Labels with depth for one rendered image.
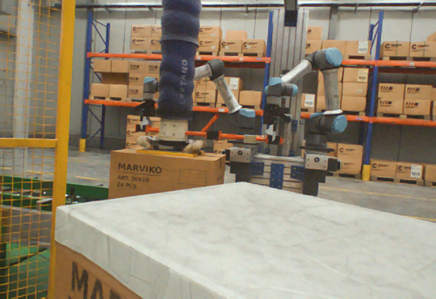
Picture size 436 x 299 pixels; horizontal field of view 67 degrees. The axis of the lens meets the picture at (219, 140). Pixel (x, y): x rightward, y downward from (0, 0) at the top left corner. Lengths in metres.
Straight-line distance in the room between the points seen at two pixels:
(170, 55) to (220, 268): 1.72
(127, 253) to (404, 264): 0.27
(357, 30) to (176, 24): 9.12
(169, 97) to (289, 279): 1.68
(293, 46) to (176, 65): 1.01
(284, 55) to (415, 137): 8.51
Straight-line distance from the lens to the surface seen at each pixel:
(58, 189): 1.85
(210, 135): 1.92
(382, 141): 10.56
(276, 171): 2.32
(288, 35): 2.61
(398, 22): 11.07
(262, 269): 0.31
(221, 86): 2.44
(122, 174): 1.93
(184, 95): 1.94
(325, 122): 2.25
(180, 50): 1.95
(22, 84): 4.69
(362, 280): 0.33
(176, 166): 1.81
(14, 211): 2.17
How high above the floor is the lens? 1.14
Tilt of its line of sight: 3 degrees down
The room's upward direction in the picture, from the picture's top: 4 degrees clockwise
